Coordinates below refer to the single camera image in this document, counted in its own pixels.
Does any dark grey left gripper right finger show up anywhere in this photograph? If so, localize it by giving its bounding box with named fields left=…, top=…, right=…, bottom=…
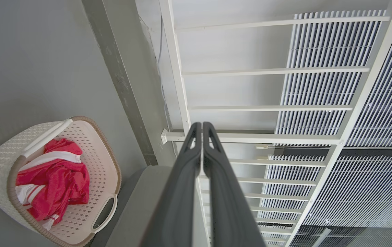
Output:
left=203, top=122, right=266, bottom=247

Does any thin grey wall cable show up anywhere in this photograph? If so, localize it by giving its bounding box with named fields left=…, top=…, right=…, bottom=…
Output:
left=157, top=15, right=174, bottom=138

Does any white louvred window grille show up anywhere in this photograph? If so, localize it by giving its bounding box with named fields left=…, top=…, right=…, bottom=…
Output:
left=258, top=10, right=392, bottom=247

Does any grey concrete raised step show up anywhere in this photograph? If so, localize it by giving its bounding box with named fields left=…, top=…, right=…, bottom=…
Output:
left=81, top=0, right=182, bottom=166

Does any white metal railing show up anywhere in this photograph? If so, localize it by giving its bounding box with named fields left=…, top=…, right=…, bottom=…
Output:
left=158, top=0, right=392, bottom=247

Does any red and white garment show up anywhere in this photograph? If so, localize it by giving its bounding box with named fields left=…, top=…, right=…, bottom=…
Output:
left=15, top=138, right=90, bottom=231

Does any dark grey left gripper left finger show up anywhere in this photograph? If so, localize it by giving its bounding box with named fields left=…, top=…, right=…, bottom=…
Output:
left=140, top=122, right=202, bottom=247

